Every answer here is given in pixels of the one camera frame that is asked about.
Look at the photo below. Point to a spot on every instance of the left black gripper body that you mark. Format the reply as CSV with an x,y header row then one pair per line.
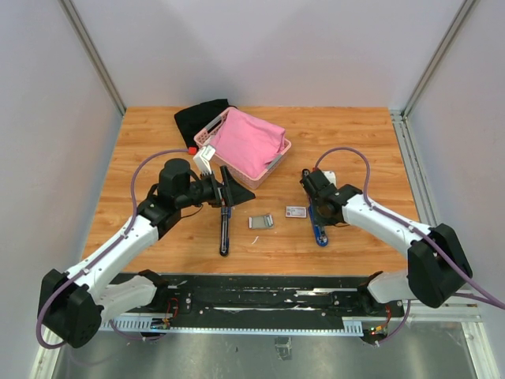
x,y
205,190

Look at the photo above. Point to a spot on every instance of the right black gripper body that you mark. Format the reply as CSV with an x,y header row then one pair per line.
x,y
319,216

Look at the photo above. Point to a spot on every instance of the red staple box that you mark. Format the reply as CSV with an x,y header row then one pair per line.
x,y
296,212

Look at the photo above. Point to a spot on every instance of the silver staple strips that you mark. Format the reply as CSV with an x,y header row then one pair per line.
x,y
261,222

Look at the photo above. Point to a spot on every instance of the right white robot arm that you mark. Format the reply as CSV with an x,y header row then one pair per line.
x,y
436,263

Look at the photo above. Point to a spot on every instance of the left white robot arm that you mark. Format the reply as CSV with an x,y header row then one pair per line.
x,y
74,304

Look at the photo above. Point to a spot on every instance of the pink folded cloth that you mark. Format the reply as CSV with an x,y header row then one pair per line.
x,y
248,143

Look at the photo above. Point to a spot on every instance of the pink plastic basket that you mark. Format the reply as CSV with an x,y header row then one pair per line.
x,y
209,131

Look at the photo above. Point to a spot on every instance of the black folded cloth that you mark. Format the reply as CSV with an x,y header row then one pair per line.
x,y
191,120

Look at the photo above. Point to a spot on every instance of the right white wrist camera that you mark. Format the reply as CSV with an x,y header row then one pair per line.
x,y
322,178

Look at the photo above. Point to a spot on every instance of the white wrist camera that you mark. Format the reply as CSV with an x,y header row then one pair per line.
x,y
202,158
322,178

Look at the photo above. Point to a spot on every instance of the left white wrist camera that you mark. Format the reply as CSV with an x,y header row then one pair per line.
x,y
202,158

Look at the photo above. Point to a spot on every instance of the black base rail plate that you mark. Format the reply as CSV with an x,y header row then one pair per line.
x,y
260,304

